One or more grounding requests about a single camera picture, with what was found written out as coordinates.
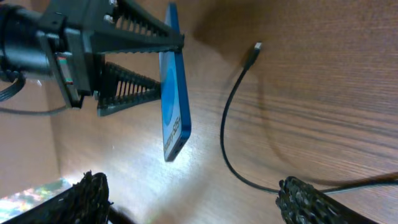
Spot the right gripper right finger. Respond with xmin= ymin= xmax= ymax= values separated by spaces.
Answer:
xmin=275 ymin=177 xmax=377 ymax=224

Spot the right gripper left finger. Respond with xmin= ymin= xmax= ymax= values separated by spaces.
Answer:
xmin=1 ymin=171 xmax=111 ymax=224

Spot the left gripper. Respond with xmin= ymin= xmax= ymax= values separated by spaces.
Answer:
xmin=1 ymin=1 xmax=184 ymax=116

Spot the blue Galaxy smartphone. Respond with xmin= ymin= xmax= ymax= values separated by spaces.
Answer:
xmin=159 ymin=2 xmax=192 ymax=163

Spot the black USB charging cable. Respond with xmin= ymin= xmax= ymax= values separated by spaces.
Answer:
xmin=219 ymin=42 xmax=398 ymax=195

